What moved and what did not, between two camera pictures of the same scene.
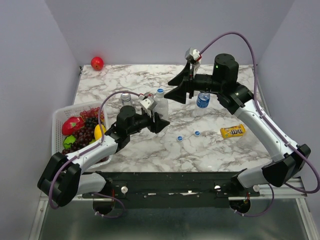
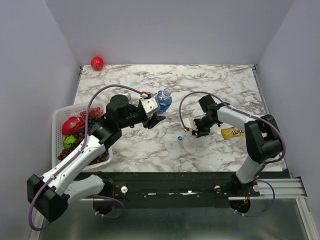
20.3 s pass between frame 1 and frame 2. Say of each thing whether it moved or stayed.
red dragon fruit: stayed
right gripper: moved
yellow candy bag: stayed
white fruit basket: stayed
